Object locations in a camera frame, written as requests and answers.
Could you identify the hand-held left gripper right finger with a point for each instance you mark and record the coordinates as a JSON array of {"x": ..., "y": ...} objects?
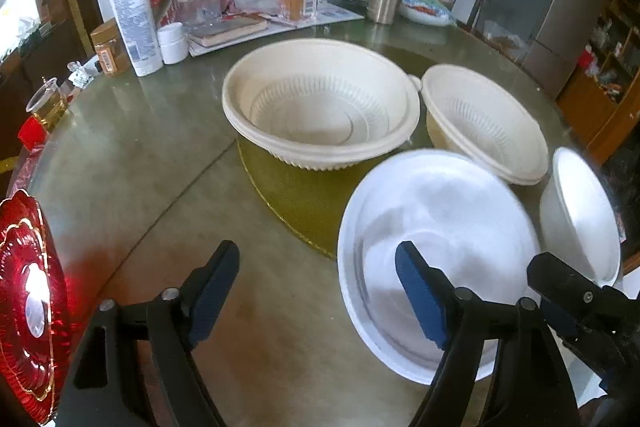
[{"x": 420, "y": 292}]

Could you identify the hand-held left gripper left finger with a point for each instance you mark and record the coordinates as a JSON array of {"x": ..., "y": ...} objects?
[{"x": 209, "y": 302}]

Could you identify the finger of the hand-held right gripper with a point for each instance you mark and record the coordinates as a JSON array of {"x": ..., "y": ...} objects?
[{"x": 590, "y": 294}]

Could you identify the large white foam bowl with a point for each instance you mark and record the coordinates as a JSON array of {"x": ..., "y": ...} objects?
[{"x": 440, "y": 217}]

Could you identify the small white foam bowl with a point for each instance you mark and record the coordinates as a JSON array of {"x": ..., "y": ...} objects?
[{"x": 580, "y": 217}]

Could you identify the medium cream ribbed bowl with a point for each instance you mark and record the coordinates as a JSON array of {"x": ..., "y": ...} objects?
[{"x": 485, "y": 127}]

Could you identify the red glass plate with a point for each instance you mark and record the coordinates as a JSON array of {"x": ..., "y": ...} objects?
[{"x": 30, "y": 307}]

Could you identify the large cream ribbed bowl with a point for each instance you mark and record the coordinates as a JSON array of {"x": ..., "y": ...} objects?
[{"x": 320, "y": 102}]

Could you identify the round gold mat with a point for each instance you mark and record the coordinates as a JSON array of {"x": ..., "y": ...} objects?
[{"x": 300, "y": 202}]

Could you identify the wooden cabinet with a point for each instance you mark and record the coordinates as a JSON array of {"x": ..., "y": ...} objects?
[{"x": 607, "y": 72}]

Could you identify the red bottle cap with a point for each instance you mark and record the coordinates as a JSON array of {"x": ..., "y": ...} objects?
[{"x": 29, "y": 132}]

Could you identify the glass cup of tea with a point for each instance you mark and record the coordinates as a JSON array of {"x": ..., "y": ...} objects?
[{"x": 47, "y": 104}]

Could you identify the small white jar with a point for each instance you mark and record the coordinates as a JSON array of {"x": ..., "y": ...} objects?
[{"x": 173, "y": 44}]

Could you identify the brown leather book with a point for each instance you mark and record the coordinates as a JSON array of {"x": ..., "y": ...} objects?
[{"x": 227, "y": 32}]

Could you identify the brown cardboard box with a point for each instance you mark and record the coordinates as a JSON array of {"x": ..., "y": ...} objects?
[{"x": 110, "y": 49}]

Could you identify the blue patterned plate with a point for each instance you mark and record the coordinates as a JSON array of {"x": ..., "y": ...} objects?
[{"x": 425, "y": 9}]

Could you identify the printed paper sheet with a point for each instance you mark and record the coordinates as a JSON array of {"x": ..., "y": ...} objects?
[{"x": 330, "y": 14}]

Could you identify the white lotion tube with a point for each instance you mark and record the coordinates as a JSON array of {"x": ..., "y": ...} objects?
[{"x": 132, "y": 17}]

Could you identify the grey refrigerator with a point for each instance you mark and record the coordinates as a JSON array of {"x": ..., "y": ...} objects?
[{"x": 550, "y": 2}]

